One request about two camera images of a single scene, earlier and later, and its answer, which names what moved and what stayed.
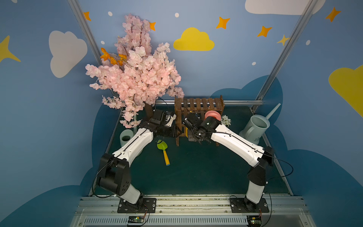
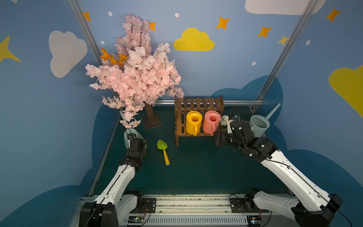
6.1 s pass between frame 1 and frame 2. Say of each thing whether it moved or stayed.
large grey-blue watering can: stayed
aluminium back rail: stayed
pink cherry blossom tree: stayed
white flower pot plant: stayed
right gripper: moved
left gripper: moved
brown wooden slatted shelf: stayed
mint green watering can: moved
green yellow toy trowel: stayed
